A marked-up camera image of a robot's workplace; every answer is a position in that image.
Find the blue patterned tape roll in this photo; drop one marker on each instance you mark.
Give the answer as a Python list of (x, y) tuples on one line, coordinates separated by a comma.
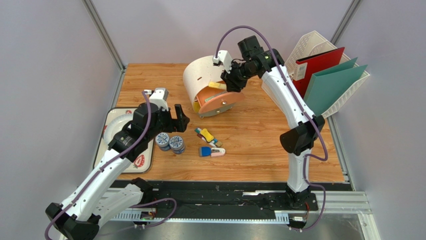
[(177, 144), (163, 141)]

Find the yellow bone-shaped eraser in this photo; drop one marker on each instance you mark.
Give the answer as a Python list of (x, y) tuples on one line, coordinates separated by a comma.
[(208, 136)]

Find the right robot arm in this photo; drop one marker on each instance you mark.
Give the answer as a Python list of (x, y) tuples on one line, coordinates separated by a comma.
[(305, 126)]

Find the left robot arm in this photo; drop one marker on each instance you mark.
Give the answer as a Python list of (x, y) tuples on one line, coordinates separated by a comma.
[(81, 215)]

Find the white paper plate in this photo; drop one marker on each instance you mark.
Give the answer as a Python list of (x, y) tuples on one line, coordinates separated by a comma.
[(115, 126)]

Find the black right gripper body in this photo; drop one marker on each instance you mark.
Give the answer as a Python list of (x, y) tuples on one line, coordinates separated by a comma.
[(232, 79)]

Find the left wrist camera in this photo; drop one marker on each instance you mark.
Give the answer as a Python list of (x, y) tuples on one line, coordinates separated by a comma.
[(158, 96)]

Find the white plastic file rack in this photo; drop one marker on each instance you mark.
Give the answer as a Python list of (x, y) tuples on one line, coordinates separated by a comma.
[(313, 43)]

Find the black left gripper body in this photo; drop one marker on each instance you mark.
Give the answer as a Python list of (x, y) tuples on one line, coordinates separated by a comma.
[(163, 123)]

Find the white brown marker pen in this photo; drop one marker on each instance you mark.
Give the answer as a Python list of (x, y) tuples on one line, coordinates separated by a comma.
[(211, 143)]

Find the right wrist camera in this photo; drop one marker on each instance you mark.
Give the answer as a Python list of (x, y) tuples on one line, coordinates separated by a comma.
[(223, 58)]

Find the red file folder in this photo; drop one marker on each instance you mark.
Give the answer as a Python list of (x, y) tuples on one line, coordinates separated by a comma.
[(307, 66)]

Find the teal file folder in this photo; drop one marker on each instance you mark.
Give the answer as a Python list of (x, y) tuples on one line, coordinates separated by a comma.
[(327, 88)]

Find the strawberry pattern tray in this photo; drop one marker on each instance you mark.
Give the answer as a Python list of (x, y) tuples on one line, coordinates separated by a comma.
[(142, 163)]

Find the blue grey lint roller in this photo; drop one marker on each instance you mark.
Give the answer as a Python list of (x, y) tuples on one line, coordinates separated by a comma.
[(204, 151)]

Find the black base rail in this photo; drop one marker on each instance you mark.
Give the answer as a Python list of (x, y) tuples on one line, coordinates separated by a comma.
[(221, 200)]

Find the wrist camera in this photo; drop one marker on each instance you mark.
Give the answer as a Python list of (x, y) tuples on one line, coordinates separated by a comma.
[(158, 96), (223, 58)]

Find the round drawer storage box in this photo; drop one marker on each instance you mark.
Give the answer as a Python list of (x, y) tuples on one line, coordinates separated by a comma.
[(196, 78)]

